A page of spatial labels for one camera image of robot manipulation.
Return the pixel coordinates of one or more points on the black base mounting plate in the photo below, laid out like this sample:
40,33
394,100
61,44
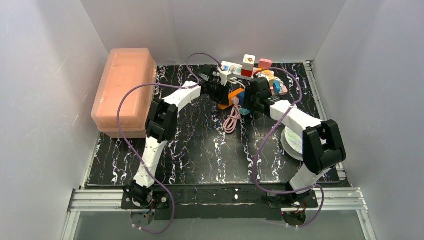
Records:
214,201

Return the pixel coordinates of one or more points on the blue plug with white cable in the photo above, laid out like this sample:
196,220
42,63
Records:
279,80

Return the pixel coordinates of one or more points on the pink translucent storage box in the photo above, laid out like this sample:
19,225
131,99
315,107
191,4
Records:
125,93

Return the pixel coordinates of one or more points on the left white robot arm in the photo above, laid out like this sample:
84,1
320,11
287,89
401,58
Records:
161,126

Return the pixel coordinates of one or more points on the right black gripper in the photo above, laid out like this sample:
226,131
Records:
251,98

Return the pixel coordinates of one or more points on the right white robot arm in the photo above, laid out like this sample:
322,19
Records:
322,143

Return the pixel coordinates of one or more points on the teal white charger plug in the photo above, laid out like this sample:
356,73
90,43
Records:
244,111

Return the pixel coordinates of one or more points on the blue socket cube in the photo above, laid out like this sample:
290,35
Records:
241,97

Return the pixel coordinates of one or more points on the pink charger plug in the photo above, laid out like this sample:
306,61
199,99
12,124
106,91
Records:
264,63

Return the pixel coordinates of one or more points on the white filament spool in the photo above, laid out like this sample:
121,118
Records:
292,144

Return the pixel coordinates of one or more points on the orange socket cube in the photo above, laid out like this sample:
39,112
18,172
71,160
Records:
231,96

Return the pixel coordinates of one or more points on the white power strip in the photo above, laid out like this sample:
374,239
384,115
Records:
236,69

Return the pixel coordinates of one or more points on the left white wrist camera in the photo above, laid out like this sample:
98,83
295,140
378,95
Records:
227,76

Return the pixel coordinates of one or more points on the pink power strip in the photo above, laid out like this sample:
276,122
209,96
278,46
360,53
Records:
279,89

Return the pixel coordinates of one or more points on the white red charger plug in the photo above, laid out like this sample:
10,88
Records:
248,65

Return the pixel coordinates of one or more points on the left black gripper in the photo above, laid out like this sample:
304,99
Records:
214,76

